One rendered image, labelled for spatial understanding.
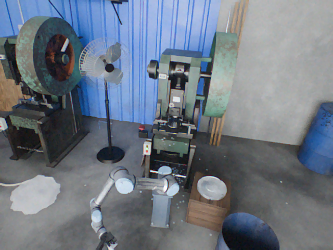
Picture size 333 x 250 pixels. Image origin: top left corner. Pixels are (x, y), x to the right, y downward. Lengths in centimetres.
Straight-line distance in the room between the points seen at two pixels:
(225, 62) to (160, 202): 135
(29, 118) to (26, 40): 96
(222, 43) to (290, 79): 193
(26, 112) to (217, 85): 229
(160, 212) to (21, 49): 198
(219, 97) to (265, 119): 204
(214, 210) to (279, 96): 222
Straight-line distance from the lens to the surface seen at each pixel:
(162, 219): 224
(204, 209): 218
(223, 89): 184
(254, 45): 340
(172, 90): 220
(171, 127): 225
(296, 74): 368
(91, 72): 242
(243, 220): 204
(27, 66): 240
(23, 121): 305
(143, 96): 359
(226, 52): 188
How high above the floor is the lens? 191
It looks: 30 degrees down
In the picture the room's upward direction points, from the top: 5 degrees clockwise
